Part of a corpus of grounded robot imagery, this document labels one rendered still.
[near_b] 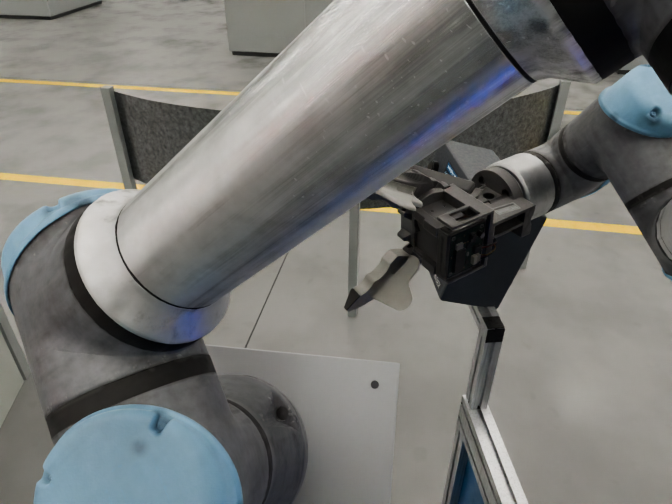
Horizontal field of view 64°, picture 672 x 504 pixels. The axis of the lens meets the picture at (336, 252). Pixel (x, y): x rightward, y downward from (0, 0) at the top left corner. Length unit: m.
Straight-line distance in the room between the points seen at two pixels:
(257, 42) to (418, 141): 6.52
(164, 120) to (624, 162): 1.95
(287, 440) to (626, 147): 0.42
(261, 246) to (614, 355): 2.38
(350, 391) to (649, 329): 2.36
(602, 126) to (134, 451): 0.49
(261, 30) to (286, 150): 6.45
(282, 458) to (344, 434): 0.08
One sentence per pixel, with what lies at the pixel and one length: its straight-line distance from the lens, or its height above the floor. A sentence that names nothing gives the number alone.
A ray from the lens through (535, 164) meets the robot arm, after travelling 0.63.
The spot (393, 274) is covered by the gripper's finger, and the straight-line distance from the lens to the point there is 0.59.
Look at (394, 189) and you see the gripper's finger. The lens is 0.52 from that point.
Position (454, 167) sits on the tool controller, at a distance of 0.97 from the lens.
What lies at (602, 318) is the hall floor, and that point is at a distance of 2.79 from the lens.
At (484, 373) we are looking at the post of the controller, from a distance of 0.99.
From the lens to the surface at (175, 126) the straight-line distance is 2.29.
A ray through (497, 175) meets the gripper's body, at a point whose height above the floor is 1.39.
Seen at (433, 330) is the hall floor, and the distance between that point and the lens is 2.48.
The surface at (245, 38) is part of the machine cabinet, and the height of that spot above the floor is 0.20.
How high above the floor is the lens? 1.65
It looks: 34 degrees down
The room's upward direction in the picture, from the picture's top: straight up
